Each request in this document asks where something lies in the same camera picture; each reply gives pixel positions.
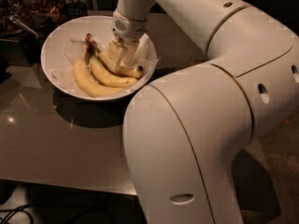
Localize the yellow banana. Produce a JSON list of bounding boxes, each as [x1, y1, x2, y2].
[[85, 34, 137, 88], [73, 60, 121, 98], [98, 51, 143, 79]]

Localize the metal spoon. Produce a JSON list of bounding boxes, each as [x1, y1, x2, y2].
[[9, 15, 39, 38]]

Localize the white bowl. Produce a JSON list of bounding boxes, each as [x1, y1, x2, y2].
[[41, 16, 159, 101]]

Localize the black wire basket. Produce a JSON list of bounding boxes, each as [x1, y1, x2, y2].
[[65, 2, 88, 20]]

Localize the black cables on floor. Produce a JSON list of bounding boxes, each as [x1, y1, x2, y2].
[[0, 203, 36, 224]]

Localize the white paper napkin in bowl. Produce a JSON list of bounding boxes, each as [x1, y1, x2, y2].
[[48, 34, 159, 89]]

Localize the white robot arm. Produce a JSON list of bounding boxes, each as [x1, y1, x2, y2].
[[113, 0, 299, 224]]

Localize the tray of dried snacks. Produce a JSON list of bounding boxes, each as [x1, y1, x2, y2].
[[25, 0, 67, 26]]

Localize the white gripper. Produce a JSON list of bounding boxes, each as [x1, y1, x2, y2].
[[108, 10, 147, 68]]

